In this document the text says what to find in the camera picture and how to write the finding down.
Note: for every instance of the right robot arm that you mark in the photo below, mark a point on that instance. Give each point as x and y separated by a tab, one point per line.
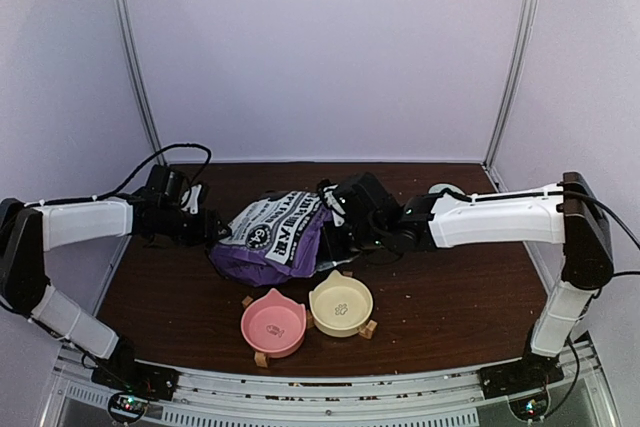
369	218

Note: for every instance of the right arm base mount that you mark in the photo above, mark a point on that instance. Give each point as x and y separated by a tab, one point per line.
531	372

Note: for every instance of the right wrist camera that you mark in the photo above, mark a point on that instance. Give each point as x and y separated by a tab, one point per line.
325	190

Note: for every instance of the light blue ceramic bowl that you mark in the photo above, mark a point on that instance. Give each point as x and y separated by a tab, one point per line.
441	187

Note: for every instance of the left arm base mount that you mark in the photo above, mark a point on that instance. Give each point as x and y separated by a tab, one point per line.
123	372

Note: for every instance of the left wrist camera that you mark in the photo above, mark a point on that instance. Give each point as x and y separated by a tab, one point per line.
193	197

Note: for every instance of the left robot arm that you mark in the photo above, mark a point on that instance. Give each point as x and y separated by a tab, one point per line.
167	205

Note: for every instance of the right aluminium frame post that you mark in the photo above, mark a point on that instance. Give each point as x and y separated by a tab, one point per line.
526	19

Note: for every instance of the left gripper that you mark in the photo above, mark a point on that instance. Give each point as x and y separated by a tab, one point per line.
207	229

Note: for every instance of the left aluminium frame post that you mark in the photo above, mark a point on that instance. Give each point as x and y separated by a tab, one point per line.
136	75

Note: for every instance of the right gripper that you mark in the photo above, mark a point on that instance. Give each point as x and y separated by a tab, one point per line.
332	251

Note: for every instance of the aluminium frame post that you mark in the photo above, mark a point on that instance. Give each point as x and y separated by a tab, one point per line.
526	19
136	75

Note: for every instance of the pink cat-shaped bowl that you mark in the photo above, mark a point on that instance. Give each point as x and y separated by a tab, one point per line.
274	324

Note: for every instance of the wooden bowl stand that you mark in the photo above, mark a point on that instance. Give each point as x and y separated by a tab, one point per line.
262	360

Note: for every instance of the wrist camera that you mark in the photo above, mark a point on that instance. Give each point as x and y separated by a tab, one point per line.
193	197
325	190

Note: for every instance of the purple pet food bag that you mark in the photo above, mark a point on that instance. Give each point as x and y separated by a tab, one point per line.
277	238

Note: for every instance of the cream cat-shaped bowl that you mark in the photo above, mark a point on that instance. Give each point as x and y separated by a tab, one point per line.
340	305

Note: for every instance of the front aluminium rail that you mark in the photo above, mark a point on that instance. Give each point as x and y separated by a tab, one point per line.
441	398

